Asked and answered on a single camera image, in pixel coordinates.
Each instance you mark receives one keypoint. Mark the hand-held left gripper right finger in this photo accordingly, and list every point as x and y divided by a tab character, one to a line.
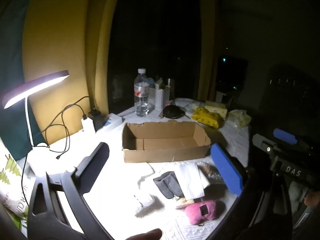
226	170

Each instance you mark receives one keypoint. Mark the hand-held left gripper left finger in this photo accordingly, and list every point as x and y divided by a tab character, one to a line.
95	160

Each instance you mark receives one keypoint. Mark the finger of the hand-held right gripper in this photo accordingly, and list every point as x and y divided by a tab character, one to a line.
263	143
285	135

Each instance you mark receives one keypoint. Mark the brown fuzzy cloth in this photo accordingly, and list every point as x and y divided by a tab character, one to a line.
210	171

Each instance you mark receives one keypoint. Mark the white striped towel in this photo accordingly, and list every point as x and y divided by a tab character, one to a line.
192	180

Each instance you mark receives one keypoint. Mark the pink plush toy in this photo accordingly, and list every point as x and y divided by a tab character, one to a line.
202	210

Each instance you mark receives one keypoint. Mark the small beige green soft toy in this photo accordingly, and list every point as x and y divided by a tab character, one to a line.
183	201

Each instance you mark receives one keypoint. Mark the white embossed paper towel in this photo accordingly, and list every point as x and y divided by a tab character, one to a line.
144	200
147	177

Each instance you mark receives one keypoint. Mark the grey quilted mitt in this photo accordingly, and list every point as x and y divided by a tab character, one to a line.
167	185

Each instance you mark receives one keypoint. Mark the cardboard box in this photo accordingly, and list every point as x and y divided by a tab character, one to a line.
162	153

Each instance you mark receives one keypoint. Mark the person's right hand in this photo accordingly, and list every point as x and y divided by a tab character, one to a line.
312	200

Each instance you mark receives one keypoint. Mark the person's left hand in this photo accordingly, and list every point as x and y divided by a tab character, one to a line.
146	235

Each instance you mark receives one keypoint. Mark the white textured tablecloth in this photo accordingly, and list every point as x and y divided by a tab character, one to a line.
120	180

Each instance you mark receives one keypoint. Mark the pale yellow plastic bag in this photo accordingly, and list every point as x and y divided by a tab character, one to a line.
238	118

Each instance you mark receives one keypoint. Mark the white charger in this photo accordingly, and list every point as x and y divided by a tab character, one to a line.
88	125

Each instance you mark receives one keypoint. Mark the black power adapter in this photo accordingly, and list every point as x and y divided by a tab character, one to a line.
96	118

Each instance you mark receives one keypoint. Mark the white power strip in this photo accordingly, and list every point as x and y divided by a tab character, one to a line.
112	121

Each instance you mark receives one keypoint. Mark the pale yellow tissue packet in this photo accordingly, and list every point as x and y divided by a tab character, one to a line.
217	107

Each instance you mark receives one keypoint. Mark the dark box with green light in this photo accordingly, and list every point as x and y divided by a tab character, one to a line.
231	75

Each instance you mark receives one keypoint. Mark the clear plastic water bottle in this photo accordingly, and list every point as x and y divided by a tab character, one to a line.
141	100

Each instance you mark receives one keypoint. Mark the white tissue packet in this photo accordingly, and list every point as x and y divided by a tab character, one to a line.
187	103

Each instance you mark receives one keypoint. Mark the black round object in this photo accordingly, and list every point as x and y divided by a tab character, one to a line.
173	112

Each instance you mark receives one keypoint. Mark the white perforated pen holder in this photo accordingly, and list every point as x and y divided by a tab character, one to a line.
158	97

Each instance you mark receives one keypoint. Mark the white desk lamp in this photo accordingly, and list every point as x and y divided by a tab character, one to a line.
30	90

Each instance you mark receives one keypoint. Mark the dark metal bottle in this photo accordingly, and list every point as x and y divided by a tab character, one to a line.
171	87

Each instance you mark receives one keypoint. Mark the dark teal cushion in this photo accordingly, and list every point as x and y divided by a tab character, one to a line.
12	92

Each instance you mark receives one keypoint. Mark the yellow curtain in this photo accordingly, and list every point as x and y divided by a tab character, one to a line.
62	42

